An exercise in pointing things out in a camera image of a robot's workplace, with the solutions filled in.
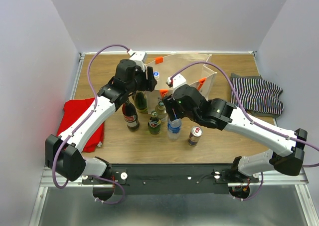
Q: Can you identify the clear plastic water bottle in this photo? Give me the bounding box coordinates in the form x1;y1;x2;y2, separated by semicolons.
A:
154;71;160;85

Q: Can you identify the blue label water bottle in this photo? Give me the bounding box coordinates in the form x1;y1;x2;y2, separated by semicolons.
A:
167;119;182;141

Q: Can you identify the beige canvas tote bag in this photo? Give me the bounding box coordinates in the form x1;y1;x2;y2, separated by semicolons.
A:
145;53;217;114

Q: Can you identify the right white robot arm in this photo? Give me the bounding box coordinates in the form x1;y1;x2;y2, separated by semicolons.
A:
162;84;307;182

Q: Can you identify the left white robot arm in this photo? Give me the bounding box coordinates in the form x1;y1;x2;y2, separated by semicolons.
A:
45;59;157;184

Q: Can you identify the clear glass soda bottle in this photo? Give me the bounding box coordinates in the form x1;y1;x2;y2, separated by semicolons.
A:
155;101;168;122

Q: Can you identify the rear green glass bottle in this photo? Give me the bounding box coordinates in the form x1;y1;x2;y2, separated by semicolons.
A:
134;91;147;113

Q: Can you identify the front green beer bottle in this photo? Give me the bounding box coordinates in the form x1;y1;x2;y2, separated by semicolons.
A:
148;111;161;135

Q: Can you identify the red bull energy can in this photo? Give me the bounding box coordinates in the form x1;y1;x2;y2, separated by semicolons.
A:
187;126;203;146

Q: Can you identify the front cola glass bottle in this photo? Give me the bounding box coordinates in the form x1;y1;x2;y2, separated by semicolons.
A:
122;100;140;132

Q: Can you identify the red folded cloth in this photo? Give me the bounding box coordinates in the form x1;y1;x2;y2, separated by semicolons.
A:
56;98;104;153

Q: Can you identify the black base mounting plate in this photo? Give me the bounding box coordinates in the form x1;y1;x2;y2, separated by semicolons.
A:
79;163;260;196

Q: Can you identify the striped folded cloth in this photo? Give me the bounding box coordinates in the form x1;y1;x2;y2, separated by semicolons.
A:
230;73;284;118

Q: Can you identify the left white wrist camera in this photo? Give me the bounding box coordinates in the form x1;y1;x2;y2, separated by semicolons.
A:
127;49;148;72

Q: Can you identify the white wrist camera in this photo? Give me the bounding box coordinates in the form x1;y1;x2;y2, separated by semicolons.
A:
166;74;187;91
127;49;148;72

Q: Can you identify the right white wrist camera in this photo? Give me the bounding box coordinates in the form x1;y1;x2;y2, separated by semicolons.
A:
166;74;187;91

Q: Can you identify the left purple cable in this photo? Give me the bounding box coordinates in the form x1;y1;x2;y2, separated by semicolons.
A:
51;44;134;205

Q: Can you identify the purple cable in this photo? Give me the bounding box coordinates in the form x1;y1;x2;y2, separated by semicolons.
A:
166;61;319;202
51;44;134;205

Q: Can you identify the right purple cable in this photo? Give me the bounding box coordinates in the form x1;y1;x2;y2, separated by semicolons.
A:
166;61;319;202

